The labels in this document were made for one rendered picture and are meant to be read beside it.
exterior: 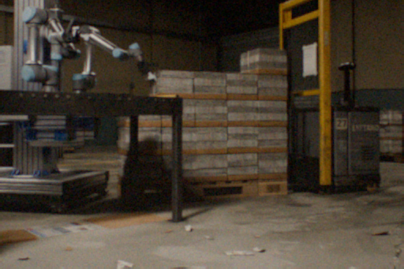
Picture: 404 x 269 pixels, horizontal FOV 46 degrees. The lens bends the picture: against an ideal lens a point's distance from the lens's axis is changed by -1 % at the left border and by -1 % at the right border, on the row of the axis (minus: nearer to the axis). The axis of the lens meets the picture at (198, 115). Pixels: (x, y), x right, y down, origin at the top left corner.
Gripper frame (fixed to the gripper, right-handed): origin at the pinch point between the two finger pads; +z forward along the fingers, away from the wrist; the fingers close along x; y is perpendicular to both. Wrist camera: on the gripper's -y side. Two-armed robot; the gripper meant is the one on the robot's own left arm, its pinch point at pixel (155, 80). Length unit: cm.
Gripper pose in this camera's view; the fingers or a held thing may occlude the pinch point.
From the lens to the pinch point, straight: 411.8
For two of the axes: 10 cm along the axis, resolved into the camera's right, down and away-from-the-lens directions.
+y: -8.2, 4.9, -3.1
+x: 3.4, -0.2, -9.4
